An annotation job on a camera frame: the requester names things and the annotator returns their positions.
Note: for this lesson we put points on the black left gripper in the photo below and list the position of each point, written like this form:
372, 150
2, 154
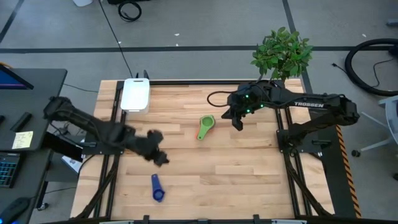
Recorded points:
141, 144

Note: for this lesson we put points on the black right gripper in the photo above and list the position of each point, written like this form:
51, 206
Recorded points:
248, 102

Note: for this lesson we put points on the green measuring cup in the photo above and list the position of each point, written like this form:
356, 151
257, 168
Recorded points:
207, 124

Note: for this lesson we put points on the dark blue measuring cup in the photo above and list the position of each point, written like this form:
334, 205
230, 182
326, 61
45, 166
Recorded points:
158, 194

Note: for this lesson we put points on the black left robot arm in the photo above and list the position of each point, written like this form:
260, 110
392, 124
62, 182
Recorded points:
77, 116

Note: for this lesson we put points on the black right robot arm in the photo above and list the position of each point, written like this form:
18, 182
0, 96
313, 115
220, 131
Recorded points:
311, 104

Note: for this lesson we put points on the white plastic basket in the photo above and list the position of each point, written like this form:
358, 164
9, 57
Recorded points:
135, 95

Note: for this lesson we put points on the green potted tree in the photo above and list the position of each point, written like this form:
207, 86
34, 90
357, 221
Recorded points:
283, 53

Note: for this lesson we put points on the white booklet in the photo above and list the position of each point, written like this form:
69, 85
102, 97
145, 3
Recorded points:
71, 163

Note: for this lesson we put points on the black controller box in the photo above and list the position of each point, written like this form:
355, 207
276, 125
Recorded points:
62, 146

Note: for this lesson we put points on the black hazard striped panel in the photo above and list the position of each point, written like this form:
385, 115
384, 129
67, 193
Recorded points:
332, 174

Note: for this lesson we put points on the black desk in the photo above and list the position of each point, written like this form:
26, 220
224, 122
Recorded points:
43, 93

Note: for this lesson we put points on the yellow sticky note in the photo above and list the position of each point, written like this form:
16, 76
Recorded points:
22, 140

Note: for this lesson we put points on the black remote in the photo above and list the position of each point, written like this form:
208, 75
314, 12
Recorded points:
21, 122

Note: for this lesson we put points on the black keyboard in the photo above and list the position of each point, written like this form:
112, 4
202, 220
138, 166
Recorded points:
8, 169

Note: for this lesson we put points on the black computer mouse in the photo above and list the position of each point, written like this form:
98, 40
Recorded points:
14, 210

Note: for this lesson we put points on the grey office chair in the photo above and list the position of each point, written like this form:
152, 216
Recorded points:
392, 112

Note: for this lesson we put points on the computer monitor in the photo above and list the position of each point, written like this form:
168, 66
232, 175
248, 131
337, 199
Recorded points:
12, 81

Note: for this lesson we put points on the white bin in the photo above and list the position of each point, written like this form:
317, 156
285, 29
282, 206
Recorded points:
82, 2

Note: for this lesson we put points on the black aluminium table frame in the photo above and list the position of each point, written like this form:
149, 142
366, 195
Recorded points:
186, 82

